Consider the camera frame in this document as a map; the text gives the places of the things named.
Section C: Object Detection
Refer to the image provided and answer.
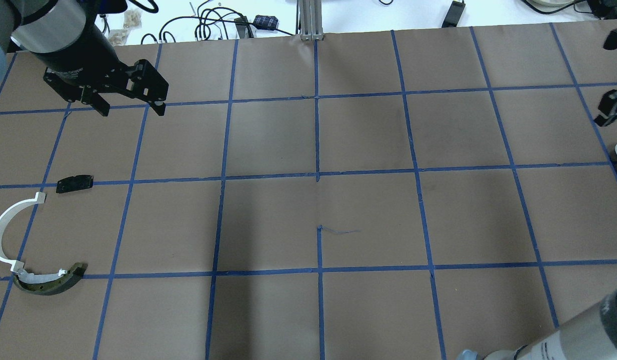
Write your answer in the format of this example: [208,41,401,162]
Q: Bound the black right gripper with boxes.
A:
[594,28,617,127]

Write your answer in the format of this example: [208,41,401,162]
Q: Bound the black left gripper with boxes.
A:
[42,25,169,117]

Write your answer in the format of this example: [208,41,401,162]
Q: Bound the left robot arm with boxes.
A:
[0,0,169,117]

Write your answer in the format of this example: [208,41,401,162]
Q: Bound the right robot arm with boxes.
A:
[457,25,617,360]

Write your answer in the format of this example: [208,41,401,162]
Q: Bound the black flat plastic part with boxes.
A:
[55,174,94,194]

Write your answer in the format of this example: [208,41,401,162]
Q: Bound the black power adapter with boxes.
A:
[441,0,466,28]

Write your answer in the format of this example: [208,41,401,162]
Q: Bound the dark green brake shoe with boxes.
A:
[12,262,88,296]

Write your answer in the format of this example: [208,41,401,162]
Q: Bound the white curved plastic bracket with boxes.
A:
[0,191,46,274]

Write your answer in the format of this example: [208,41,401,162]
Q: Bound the aluminium frame post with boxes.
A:
[295,0,324,41]

